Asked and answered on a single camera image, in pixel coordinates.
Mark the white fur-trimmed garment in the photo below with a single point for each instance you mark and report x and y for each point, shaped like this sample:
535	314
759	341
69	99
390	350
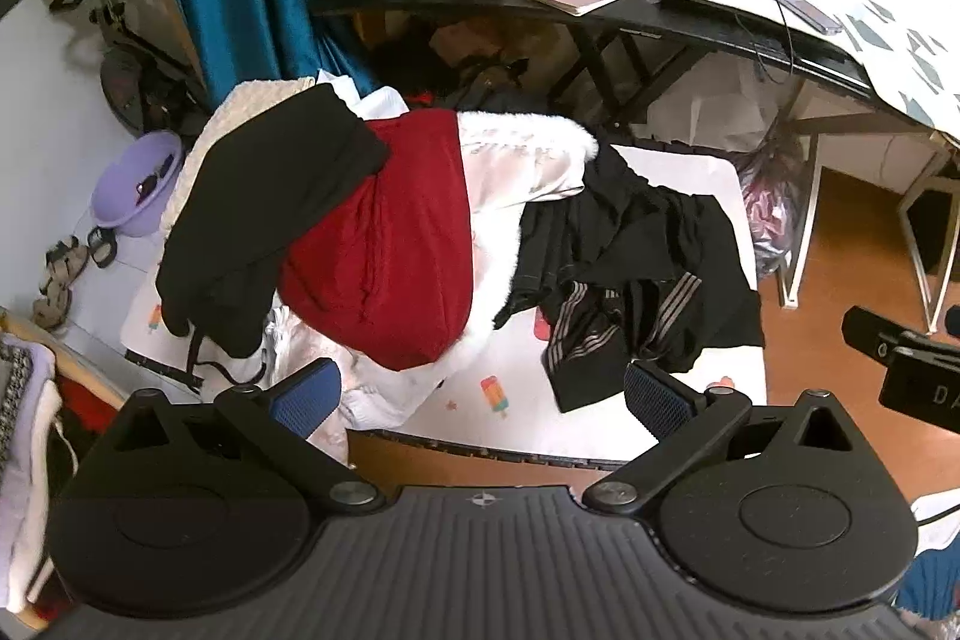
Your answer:
517	160

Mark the wooden frame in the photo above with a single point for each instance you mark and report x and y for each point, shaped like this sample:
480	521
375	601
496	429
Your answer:
67	362

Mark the black garment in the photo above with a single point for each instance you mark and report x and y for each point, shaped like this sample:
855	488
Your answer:
637	220

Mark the cream knit blanket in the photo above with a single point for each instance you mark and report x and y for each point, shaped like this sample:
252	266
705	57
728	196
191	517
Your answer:
225	115

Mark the purple plastic basin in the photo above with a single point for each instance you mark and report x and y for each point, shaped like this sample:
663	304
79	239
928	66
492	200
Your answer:
124	197

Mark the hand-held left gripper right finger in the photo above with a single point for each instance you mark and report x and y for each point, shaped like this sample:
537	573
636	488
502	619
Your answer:
656	396

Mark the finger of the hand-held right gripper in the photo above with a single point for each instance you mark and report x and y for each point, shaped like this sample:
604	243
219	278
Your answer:
870	329

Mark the black exercise bike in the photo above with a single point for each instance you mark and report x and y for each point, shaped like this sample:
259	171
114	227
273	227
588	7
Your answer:
142	85

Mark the blue white cloth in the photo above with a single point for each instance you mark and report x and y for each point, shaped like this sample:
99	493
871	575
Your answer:
937	580

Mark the stack of folded clothes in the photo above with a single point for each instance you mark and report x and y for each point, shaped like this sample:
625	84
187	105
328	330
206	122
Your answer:
30	422

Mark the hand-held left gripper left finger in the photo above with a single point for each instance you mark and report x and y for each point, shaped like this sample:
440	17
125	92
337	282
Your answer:
307	396

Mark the beige sandal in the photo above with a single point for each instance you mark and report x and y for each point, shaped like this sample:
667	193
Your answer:
64	257
51	306

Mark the white popsicle print table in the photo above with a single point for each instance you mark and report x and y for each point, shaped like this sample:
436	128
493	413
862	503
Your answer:
495	419

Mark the white crumpled garment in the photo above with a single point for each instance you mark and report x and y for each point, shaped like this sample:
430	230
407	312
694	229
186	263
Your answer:
375	400

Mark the black striped shorts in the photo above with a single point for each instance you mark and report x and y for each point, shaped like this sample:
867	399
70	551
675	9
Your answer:
645	340

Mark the black pants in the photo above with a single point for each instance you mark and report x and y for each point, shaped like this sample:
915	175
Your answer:
262	197

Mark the pink plastic bag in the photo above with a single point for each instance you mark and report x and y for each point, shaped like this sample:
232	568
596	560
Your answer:
772	212

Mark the white metal table frame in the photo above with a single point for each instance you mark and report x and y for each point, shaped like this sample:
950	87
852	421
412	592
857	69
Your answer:
806	197

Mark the red sweater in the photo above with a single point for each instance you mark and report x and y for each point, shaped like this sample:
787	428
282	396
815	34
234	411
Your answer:
390	250

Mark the smartphone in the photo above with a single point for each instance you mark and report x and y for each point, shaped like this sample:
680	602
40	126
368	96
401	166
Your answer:
810	14

